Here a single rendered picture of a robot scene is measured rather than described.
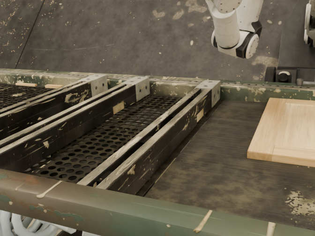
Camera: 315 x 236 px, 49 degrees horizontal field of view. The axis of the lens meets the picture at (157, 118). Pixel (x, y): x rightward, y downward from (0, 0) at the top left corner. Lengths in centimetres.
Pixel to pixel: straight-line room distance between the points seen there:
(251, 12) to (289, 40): 116
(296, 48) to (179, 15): 93
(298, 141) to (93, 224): 78
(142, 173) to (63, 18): 260
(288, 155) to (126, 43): 206
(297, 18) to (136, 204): 217
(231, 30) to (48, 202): 86
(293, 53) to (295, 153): 139
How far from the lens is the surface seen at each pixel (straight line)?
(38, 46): 321
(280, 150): 87
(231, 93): 133
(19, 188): 24
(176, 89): 139
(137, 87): 132
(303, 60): 218
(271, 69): 215
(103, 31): 291
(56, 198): 22
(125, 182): 66
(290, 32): 228
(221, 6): 89
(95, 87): 143
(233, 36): 104
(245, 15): 111
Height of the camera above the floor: 211
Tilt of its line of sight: 62 degrees down
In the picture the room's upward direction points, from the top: 46 degrees counter-clockwise
